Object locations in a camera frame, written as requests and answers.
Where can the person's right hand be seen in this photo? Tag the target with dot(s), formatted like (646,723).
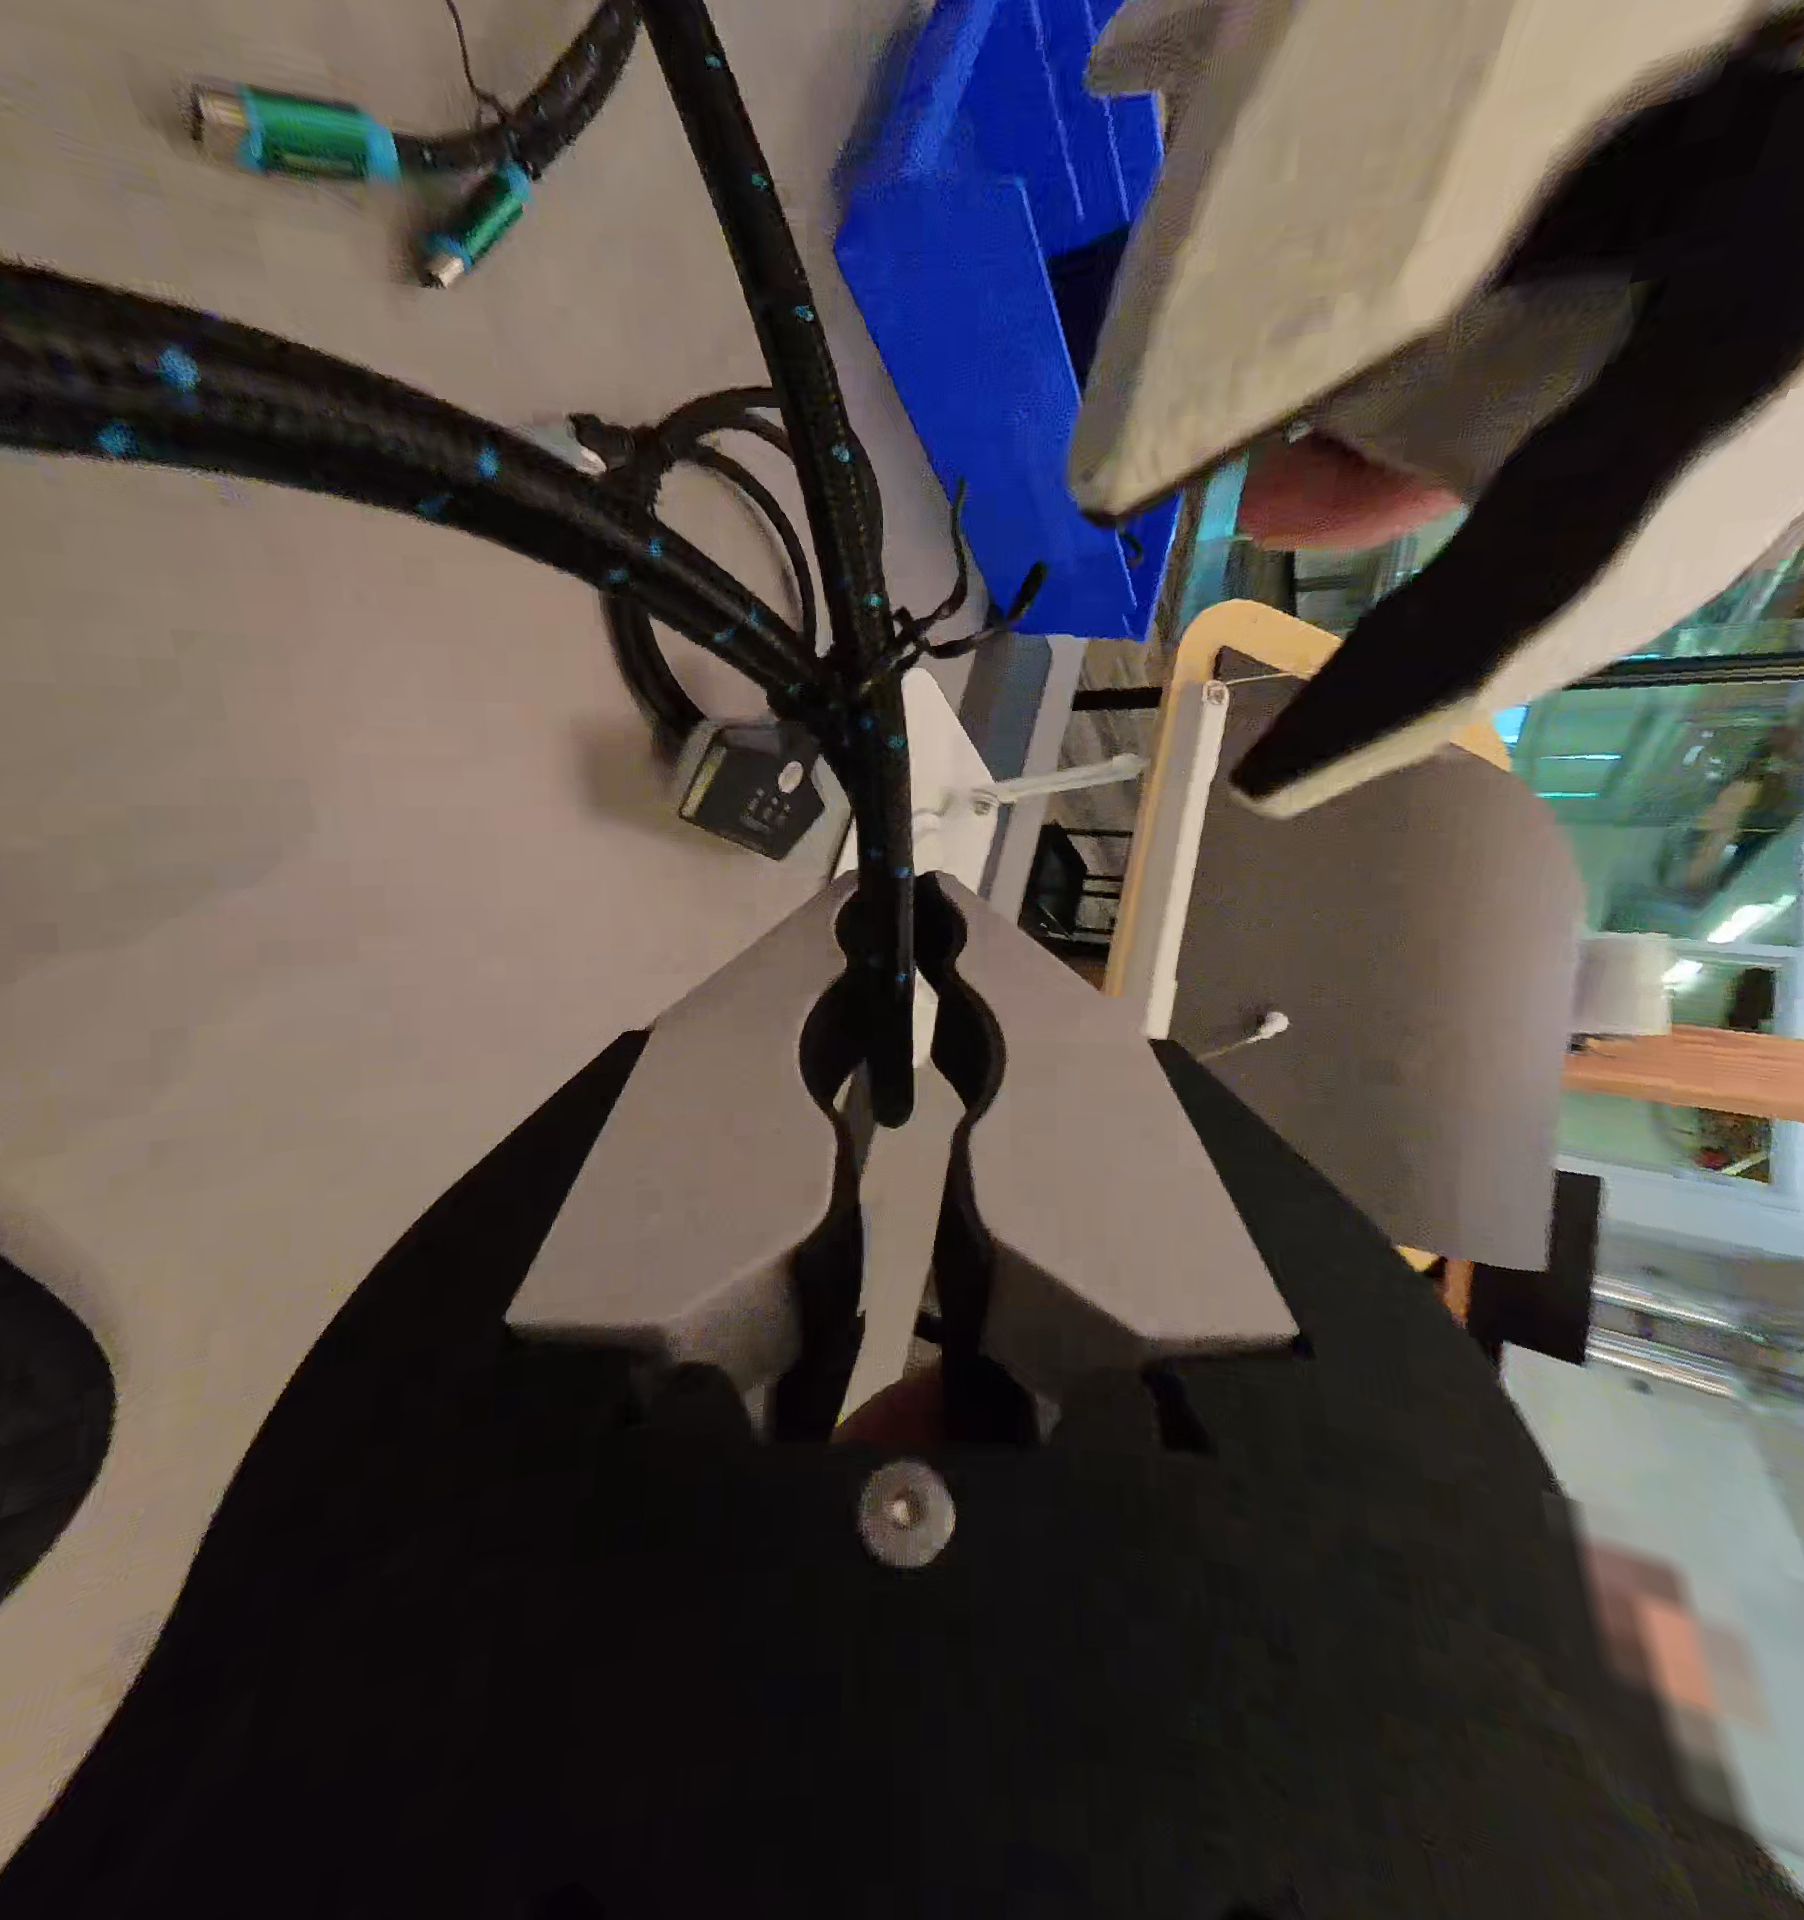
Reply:
(889,1418)

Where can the blue plastic bin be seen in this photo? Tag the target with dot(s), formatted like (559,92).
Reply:
(978,300)

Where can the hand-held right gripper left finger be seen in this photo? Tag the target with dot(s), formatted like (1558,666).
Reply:
(692,1171)

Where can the white plastic bar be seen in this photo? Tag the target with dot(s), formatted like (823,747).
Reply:
(1188,854)

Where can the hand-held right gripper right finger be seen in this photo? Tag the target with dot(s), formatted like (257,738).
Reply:
(1112,1185)

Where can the person's left hand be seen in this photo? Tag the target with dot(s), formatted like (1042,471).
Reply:
(1338,496)

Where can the black mouse pad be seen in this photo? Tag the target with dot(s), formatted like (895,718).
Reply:
(10,1427)

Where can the wooden-edged black board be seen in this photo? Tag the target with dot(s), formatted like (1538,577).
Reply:
(1369,976)

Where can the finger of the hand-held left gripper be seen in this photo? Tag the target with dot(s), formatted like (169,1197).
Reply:
(1592,450)
(1292,226)

